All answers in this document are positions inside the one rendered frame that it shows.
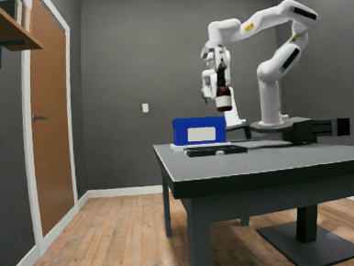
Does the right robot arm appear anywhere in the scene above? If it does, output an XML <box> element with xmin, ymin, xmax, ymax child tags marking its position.
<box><xmin>202</xmin><ymin>50</ymin><xmax>245</xmax><ymax>126</ymax></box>

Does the blue box with white label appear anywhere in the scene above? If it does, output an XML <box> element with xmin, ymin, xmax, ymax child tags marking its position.
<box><xmin>172</xmin><ymin>116</ymin><xmax>227</xmax><ymax>146</ymax></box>

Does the dark brown bottle with white label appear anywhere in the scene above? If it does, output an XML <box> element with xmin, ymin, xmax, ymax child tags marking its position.
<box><xmin>216</xmin><ymin>84</ymin><xmax>233</xmax><ymax>112</ymax></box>

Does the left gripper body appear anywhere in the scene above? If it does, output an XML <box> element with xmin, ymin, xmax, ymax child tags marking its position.
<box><xmin>211</xmin><ymin>47</ymin><xmax>228</xmax><ymax>72</ymax></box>

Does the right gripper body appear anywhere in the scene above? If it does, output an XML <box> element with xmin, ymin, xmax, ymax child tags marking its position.
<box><xmin>204</xmin><ymin>85</ymin><xmax>211</xmax><ymax>97</ymax></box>

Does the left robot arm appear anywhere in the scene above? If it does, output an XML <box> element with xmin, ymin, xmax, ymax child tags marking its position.
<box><xmin>201</xmin><ymin>0</ymin><xmax>319</xmax><ymax>127</ymax></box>

